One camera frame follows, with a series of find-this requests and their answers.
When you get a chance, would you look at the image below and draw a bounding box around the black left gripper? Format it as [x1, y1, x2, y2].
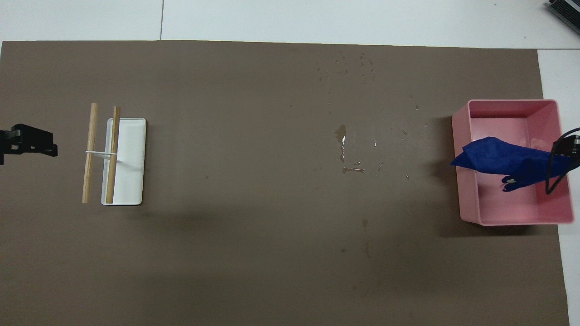
[0, 125, 58, 157]

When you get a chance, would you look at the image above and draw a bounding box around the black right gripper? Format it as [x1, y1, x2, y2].
[501, 135, 580, 192]

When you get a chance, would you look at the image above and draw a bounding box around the blue towel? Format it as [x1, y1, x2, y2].
[450, 136, 580, 192]

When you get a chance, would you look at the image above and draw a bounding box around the pink plastic bin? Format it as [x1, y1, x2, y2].
[451, 99, 575, 226]

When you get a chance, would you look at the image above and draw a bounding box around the white rack with wooden rods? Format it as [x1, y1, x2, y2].
[82, 103, 147, 206]

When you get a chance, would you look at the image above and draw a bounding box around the grey ridged device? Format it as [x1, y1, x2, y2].
[547, 0, 580, 22]

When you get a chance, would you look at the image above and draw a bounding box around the brown table mat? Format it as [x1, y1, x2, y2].
[0, 40, 570, 326]

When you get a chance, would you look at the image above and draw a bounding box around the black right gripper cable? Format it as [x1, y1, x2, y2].
[545, 128, 580, 195]

